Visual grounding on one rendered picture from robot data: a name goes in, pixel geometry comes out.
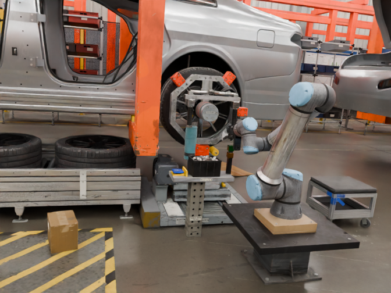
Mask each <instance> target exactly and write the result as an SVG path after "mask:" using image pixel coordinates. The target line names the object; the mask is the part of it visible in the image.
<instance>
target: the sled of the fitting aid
mask: <svg viewBox="0 0 391 293"><path fill-rule="evenodd" d="M218 183H219V184H220V187H219V189H208V190H205V193H204V201H215V200H230V199H231V193H232V192H231V190H230V189H228V187H227V186H226V184H225V183H223V182H218ZM167 190H168V192H169V194H170V196H171V198H172V200H173V201H187V190H174V189H173V188H172V186H171V185H168V189H167Z"/></svg>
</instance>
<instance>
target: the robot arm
mask: <svg viewBox="0 0 391 293"><path fill-rule="evenodd" d="M289 97H290V98H289V102H290V106H289V109H288V111H287V113H286V116H285V118H284V120H283V122H282V124H281V125H280V126H279V127H278V128H277V129H275V130H274V131H273V132H271V133H270V134H269V135H267V136H266V137H257V136H256V131H255V130H256V129H257V127H258V124H257V121H256V120H255V119H254V118H252V117H248V118H245V119H244V120H242V121H241V122H239V123H235V125H232V126H228V127H227V128H226V129H227V133H228V134H225V132H223V135H222V141H224V140H228V139H230V140H231V141H233V149H234V150H235V151H239V150H240V147H241V139H242V143H243V151H244V153H245V154H249V155H250V154H256V153H258V152H261V151H269V154H268V156H267V158H266V160H265V163H264V165H263V166H261V167H259V168H258V170H257V172H256V174H255V175H250V176H248V177H247V181H246V189H247V193H248V195H249V197H250V198H251V199H252V200H253V201H266V200H273V199H274V202H273V204H272V206H271V208H270V213H271V214H272V215H273V216H275V217H278V218H281V219H286V220H297V219H300V218H302V215H303V212H302V210H301V205H300V200H301V190H302V184H303V174H302V173H301V172H299V171H296V170H292V169H285V166H286V164H287V162H288V160H289V158H290V156H291V154H292V152H293V150H294V148H295V146H296V144H297V142H298V140H299V138H300V136H301V134H302V132H303V130H304V128H305V125H306V124H307V123H308V122H310V121H311V120H312V119H314V118H315V117H316V116H318V115H319V114H320V113H326V112H328V111H329V110H331V109H332V107H333V106H334V104H335V101H336V94H335V91H334V89H333V88H332V87H331V86H330V85H328V84H325V83H309V82H300V83H297V84H295V85H294V86H293V87H292V88H291V90H290V92H289Z"/></svg>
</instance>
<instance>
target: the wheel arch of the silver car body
mask: <svg viewBox="0 0 391 293"><path fill-rule="evenodd" d="M188 55H190V66H189V67H208V68H212V69H215V70H217V71H219V72H221V73H222V74H225V73H226V72H232V73H233V74H234V75H235V76H236V78H235V79H234V80H233V82H232V83H233V85H234V86H235V89H236V90H237V93H238V96H239V97H240V98H241V101H240V107H243V94H242V90H241V85H240V82H239V78H238V76H237V74H236V72H235V71H234V69H233V68H232V67H231V65H230V64H229V63H228V62H227V61H226V60H225V59H224V58H222V57H221V56H219V55H217V54H215V53H213V52H210V51H204V50H196V51H190V52H186V53H184V54H182V55H180V56H178V57H176V58H175V59H174V60H172V61H171V62H170V64H168V65H167V67H165V69H164V70H163V72H162V76H161V89H162V87H163V85H164V83H165V82H166V81H167V79H168V78H170V76H172V75H173V74H175V73H176V72H178V71H179V70H182V69H186V68H187V60H188ZM191 85H200V86H201V80H195V81H194V82H192V83H191V84H190V85H189V86H191ZM212 102H213V103H216V102H219V101H214V100H212ZM215 106H216V107H217V108H218V113H220V110H221V104H219V105H215Z"/></svg>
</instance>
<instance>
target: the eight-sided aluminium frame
mask: <svg viewBox="0 0 391 293"><path fill-rule="evenodd" d="M195 80H205V81H209V80H211V81H217V82H218V83H219V85H220V86H221V87H222V88H223V89H224V88H225V87H229V85H228V84H227V83H226V82H225V81H224V79H223V78H222V77H221V76H207V75H198V74H192V75H191V76H189V77H188V78H187V79H186V82H185V83H184V84H183V85H181V86H180V87H177V88H176V89H175V90H174V91H173V92H172V93H171V94H170V109H169V123H170V125H171V126H172V127H173V128H174V129H175V130H176V131H177V132H178V133H179V134H180V135H181V136H182V137H183V138H184V140H185V132H184V131H183V130H182V128H181V127H180V126H179V125H178V124H177V123H176V122H175V121H176V102H177V96H178V95H179V94H181V93H182V92H183V91H184V90H185V89H186V88H187V87H188V86H189V85H190V84H191V83H192V82H194V81H195ZM232 113H233V108H230V116H229V123H228V124H227V125H226V126H224V128H223V129H221V130H220V131H219V132H218V133H217V134H216V135H215V136H214V137H212V138H197V142H196V144H212V145H213V144H217V143H218V142H219V141H220V140H221V139H222V135H223V132H225V134H227V129H226V128H227V127H228V126H231V125H232Z"/></svg>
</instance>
